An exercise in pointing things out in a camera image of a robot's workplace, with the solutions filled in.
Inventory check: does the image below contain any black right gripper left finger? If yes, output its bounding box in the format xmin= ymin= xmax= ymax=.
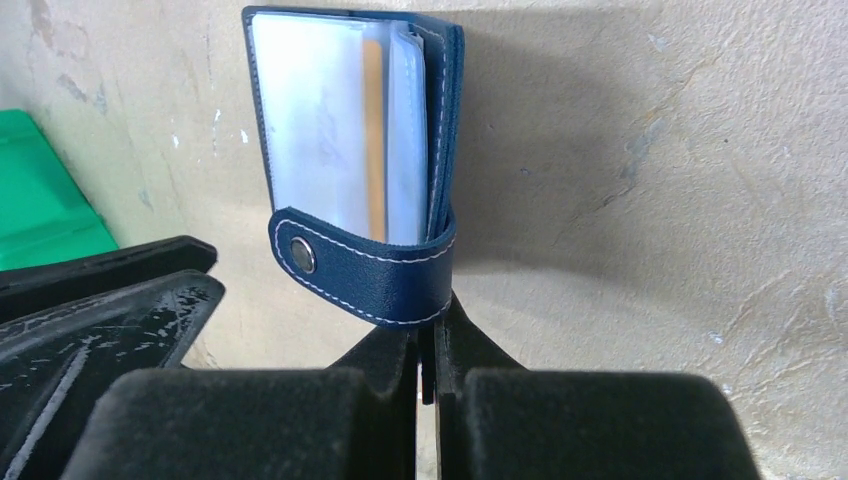
xmin=63 ymin=328 xmax=418 ymax=479

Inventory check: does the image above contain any blue leather card holder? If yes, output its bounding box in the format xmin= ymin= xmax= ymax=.
xmin=242 ymin=6 xmax=465 ymax=329

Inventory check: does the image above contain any green plastic bin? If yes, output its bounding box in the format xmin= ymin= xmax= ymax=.
xmin=1 ymin=110 xmax=118 ymax=271

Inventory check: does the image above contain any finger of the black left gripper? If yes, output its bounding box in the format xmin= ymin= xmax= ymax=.
xmin=1 ymin=236 xmax=225 ymax=479

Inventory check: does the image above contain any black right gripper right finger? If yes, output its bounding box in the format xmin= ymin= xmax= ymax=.
xmin=433 ymin=302 xmax=759 ymax=479

